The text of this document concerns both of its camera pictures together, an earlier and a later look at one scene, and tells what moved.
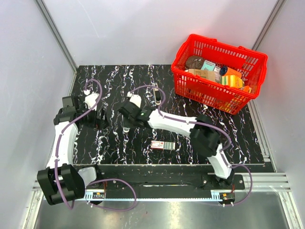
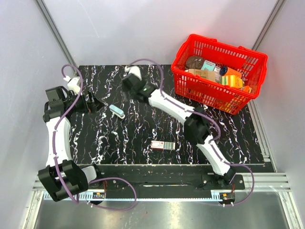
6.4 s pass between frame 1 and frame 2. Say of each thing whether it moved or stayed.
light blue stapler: moved
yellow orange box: stayed
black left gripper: moved
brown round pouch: stayed
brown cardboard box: stayed
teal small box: stayed
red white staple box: stayed
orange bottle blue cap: stayed
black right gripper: moved
